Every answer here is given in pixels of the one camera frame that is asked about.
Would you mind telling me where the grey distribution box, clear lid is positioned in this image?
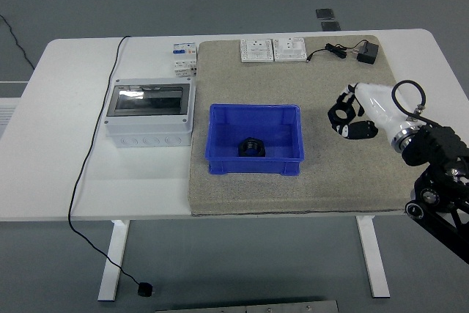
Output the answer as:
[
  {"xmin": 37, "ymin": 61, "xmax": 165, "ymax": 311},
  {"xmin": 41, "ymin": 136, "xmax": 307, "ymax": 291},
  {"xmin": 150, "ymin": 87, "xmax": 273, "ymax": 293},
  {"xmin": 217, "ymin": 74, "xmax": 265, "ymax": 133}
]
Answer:
[{"xmin": 104, "ymin": 77, "xmax": 196, "ymax": 148}]

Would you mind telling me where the white table leg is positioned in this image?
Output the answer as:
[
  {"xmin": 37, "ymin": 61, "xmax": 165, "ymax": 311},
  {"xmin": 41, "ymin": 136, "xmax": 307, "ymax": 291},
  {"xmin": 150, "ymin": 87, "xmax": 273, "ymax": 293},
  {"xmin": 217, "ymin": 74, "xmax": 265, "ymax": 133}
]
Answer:
[
  {"xmin": 97, "ymin": 219, "xmax": 131, "ymax": 301},
  {"xmin": 355, "ymin": 216, "xmax": 391, "ymax": 298}
]

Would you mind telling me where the white wall socket panel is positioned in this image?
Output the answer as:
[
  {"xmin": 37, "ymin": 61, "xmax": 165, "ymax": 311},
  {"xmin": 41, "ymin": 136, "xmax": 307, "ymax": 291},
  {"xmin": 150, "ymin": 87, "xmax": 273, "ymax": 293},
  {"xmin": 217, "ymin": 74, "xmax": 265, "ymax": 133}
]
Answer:
[{"xmin": 240, "ymin": 38, "xmax": 275, "ymax": 63}]

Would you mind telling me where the thin black floor cable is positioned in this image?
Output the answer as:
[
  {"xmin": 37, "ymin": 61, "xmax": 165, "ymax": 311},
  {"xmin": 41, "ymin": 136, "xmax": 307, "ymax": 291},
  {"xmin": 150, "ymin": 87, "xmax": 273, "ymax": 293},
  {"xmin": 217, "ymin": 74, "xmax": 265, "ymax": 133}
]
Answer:
[{"xmin": 0, "ymin": 15, "xmax": 36, "ymax": 71}]

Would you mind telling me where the grey-brown mat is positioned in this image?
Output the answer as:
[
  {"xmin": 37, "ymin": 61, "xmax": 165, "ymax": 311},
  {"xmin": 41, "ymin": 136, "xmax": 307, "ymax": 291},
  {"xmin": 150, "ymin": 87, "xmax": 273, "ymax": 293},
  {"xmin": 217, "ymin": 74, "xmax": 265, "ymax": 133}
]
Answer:
[{"xmin": 186, "ymin": 35, "xmax": 426, "ymax": 218}]

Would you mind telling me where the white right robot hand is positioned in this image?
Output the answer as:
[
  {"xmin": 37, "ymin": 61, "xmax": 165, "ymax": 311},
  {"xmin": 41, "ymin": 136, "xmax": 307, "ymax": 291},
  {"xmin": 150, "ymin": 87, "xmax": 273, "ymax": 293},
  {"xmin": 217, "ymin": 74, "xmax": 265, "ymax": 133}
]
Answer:
[{"xmin": 327, "ymin": 81, "xmax": 411, "ymax": 141}]

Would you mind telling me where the white ribbed panel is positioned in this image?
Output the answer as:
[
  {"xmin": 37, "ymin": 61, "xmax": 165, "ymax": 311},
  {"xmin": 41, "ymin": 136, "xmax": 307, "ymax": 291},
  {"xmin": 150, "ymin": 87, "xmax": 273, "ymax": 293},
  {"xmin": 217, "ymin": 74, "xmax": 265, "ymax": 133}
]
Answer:
[{"xmin": 0, "ymin": 81, "xmax": 29, "ymax": 138}]

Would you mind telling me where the white switch socket panel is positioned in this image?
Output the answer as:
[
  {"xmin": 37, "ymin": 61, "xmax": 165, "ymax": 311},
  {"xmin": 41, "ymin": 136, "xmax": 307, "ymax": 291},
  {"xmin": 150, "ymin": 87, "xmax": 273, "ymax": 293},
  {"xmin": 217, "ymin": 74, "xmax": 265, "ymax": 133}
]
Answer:
[{"xmin": 273, "ymin": 37, "xmax": 308, "ymax": 62}]

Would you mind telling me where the black power adapter with cord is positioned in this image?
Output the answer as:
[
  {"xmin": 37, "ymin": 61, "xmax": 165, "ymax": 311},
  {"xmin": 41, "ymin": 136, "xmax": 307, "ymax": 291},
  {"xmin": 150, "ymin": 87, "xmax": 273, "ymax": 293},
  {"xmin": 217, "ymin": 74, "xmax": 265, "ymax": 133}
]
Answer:
[{"xmin": 306, "ymin": 39, "xmax": 380, "ymax": 66}]

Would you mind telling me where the white circuit breaker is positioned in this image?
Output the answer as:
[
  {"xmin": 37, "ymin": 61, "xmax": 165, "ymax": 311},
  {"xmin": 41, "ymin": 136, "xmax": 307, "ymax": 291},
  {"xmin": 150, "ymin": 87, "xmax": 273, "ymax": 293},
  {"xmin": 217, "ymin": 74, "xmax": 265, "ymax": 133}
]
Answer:
[{"xmin": 171, "ymin": 42, "xmax": 199, "ymax": 78}]

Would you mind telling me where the long black cable with plug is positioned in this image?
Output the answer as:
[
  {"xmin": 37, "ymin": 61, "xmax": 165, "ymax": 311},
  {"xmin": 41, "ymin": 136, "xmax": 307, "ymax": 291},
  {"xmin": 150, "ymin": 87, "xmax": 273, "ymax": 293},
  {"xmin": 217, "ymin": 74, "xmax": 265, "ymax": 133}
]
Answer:
[{"xmin": 67, "ymin": 35, "xmax": 155, "ymax": 298}]

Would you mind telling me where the blue plastic box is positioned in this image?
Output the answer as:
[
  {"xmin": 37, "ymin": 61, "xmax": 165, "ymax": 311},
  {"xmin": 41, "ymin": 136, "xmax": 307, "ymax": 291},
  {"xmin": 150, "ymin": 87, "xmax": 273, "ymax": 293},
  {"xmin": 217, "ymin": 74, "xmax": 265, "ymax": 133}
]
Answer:
[{"xmin": 203, "ymin": 103, "xmax": 306, "ymax": 177}]

